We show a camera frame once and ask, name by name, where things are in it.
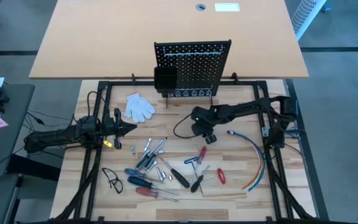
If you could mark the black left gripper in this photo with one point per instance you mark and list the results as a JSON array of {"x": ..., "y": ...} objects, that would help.
[{"x": 117, "y": 127}]

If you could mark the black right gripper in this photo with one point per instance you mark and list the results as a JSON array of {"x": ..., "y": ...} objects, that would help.
[{"x": 199, "y": 129}]

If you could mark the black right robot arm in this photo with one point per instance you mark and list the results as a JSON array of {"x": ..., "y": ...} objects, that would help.
[{"x": 244, "y": 109}]

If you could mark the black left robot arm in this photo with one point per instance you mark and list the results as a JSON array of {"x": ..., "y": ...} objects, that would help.
[{"x": 57, "y": 138}]

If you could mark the white work glove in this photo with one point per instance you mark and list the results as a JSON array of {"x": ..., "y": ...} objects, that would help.
[{"x": 138, "y": 109}]

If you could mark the yellow tape tag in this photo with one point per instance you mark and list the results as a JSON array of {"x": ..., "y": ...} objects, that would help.
[{"x": 107, "y": 143}]

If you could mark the silver socket extension bar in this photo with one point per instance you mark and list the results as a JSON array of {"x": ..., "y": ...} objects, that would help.
[{"x": 148, "y": 144}]

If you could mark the long silver socket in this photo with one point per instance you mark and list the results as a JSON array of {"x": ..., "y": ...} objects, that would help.
[
  {"x": 152, "y": 165},
  {"x": 159, "y": 173}
]

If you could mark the black metal pegboard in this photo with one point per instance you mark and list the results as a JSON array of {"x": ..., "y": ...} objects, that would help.
[{"x": 197, "y": 71}]

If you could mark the black clear safety glasses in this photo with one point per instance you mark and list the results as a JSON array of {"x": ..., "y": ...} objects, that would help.
[{"x": 116, "y": 185}]

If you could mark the black pegboard bin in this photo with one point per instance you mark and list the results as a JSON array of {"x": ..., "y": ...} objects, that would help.
[{"x": 165, "y": 79}]

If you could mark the beige wooden desk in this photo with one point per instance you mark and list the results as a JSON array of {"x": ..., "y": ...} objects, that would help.
[{"x": 104, "y": 37}]

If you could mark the grey desk grommet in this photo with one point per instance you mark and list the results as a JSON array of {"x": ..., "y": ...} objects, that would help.
[{"x": 200, "y": 7}]

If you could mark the grey side table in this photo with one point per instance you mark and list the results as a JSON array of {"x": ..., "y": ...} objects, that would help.
[{"x": 5, "y": 149}]

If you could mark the white desk plate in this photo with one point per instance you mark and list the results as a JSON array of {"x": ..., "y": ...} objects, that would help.
[{"x": 227, "y": 7}]

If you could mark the white perforated panel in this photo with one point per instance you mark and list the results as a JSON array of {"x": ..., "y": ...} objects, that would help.
[{"x": 306, "y": 15}]

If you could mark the black aluminium table frame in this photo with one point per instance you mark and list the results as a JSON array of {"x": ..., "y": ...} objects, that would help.
[{"x": 129, "y": 83}]

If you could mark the silver metal bracket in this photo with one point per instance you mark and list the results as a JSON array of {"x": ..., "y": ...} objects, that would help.
[{"x": 265, "y": 131}]

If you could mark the silver pegboard hook rail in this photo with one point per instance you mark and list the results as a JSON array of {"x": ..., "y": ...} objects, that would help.
[{"x": 191, "y": 53}]

